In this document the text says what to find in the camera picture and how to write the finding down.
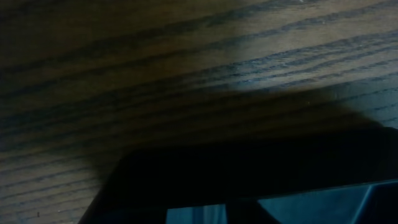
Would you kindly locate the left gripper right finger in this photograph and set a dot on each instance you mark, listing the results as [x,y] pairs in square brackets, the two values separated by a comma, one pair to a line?
[245,216]

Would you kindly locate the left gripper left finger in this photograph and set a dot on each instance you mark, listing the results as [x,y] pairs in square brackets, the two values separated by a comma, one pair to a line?
[155,217]

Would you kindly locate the black tray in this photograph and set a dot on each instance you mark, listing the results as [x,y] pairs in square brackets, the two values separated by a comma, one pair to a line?
[248,161]

